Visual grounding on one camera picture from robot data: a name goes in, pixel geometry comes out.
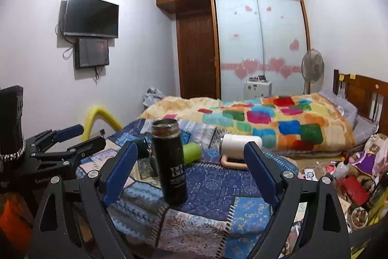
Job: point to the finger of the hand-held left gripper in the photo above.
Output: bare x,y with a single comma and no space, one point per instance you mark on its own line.
92,144
70,131

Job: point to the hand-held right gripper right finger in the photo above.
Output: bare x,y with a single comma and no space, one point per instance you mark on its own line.
260,177

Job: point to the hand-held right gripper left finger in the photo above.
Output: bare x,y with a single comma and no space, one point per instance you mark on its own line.
121,175

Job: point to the dark green cup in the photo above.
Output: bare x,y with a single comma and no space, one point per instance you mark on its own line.
142,147

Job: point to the light green cup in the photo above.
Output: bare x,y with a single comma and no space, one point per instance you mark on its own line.
192,152

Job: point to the yellow foam tube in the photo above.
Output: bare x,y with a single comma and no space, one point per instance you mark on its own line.
100,115

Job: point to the blue patchwork blanket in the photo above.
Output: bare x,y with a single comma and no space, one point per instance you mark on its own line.
212,189

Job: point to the black printed tumbler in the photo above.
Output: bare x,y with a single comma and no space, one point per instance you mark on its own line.
170,162

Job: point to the colourful patch blanket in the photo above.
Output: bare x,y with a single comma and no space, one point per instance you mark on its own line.
272,119

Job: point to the grey clothes heap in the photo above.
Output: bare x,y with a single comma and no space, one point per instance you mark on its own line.
153,96

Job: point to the clear plastic bottle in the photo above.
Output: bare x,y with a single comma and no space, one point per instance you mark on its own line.
341,171

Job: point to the white bedside cabinet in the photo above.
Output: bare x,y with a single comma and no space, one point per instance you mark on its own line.
257,90

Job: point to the orange bag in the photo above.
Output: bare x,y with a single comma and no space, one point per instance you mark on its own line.
13,213

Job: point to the red box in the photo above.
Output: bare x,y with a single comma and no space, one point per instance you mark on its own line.
356,190

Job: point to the grey pillow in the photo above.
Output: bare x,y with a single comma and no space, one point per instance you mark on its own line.
336,104

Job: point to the purple cloth item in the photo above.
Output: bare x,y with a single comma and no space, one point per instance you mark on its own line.
365,162

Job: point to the round clear jar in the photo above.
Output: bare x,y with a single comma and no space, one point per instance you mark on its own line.
359,217

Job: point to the pink plastic bag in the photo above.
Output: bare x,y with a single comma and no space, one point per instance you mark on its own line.
380,163

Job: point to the standing electric fan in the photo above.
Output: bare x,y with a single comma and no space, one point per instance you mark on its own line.
312,64

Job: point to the wooden bed headboard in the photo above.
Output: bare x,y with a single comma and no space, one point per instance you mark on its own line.
360,92

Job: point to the brown wooden door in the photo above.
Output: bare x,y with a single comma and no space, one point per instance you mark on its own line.
197,55

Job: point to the wooden wardrobe with sliding doors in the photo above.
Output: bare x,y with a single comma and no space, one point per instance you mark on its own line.
260,34

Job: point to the small black wall monitor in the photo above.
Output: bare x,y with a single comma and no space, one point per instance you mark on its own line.
92,52

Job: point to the black wall television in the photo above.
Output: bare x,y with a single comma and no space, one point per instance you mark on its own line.
91,16

